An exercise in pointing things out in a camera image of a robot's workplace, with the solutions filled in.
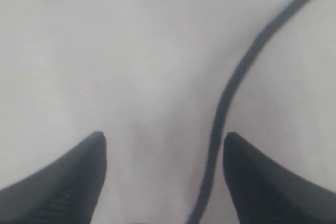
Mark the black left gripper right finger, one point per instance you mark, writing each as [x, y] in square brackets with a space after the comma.
[263, 191]

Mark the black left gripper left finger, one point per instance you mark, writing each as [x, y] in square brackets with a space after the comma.
[65, 191]

